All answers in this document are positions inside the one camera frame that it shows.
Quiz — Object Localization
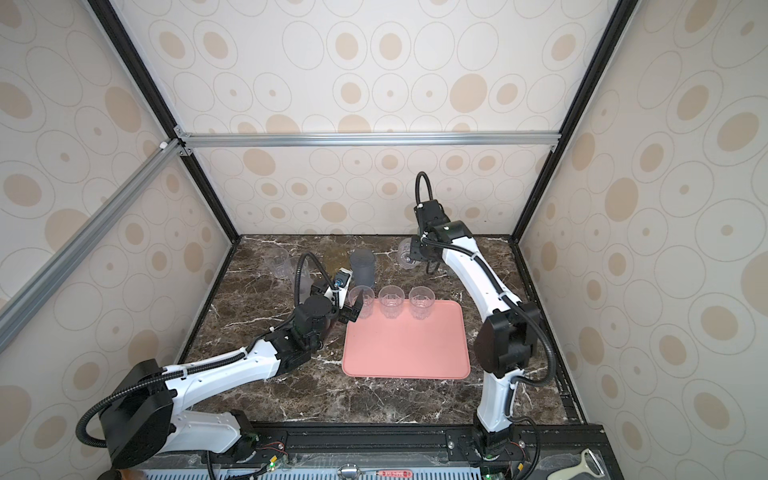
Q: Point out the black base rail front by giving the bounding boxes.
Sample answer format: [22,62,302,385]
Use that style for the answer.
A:
[119,423,625,480]

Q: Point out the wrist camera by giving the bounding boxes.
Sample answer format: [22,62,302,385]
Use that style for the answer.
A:
[414,200,450,233]
[333,268,352,290]

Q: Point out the black corner frame post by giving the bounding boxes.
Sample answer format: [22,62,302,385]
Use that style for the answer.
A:
[86,0,241,244]
[509,0,639,245]

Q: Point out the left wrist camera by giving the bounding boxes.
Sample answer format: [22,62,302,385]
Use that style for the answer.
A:
[333,268,352,290]

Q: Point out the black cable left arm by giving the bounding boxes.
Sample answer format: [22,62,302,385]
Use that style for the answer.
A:
[74,250,337,450]

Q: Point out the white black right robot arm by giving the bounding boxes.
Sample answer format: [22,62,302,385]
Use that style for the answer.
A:
[410,222,536,457]

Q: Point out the white handled tool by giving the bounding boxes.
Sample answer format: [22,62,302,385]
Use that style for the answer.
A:
[547,448,607,480]

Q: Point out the frosted clear cup near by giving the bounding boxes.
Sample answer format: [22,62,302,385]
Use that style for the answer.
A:
[292,259,313,301]

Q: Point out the black corner frame post right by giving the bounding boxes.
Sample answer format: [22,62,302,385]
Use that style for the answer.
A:
[509,0,639,245]

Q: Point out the black corner frame post left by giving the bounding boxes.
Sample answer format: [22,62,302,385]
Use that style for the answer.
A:
[86,0,241,244]

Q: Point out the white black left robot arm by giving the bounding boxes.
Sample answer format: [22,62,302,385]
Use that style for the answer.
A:
[99,295,364,469]

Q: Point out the aluminium rail left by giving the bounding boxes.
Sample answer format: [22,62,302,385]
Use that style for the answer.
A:
[1,139,182,349]

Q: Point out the aluminium rail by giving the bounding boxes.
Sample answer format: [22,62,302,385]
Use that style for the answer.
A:
[180,131,561,148]
[1,139,182,349]

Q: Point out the pink plastic tray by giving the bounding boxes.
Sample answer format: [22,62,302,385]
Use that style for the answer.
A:
[342,300,471,380]

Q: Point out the aluminium rail back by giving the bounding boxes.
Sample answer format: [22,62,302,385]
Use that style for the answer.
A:
[180,131,561,148]

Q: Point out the tall blue frosted tumbler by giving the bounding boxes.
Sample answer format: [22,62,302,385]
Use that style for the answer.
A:
[349,249,376,288]

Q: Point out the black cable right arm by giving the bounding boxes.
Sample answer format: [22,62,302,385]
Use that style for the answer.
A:
[413,171,558,480]

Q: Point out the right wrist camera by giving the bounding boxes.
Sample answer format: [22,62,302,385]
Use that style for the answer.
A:
[414,200,450,233]

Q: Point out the clear glass far left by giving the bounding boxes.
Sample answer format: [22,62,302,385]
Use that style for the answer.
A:
[263,247,294,280]

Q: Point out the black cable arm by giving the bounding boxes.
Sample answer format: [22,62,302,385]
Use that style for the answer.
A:
[74,250,337,450]
[413,171,558,480]

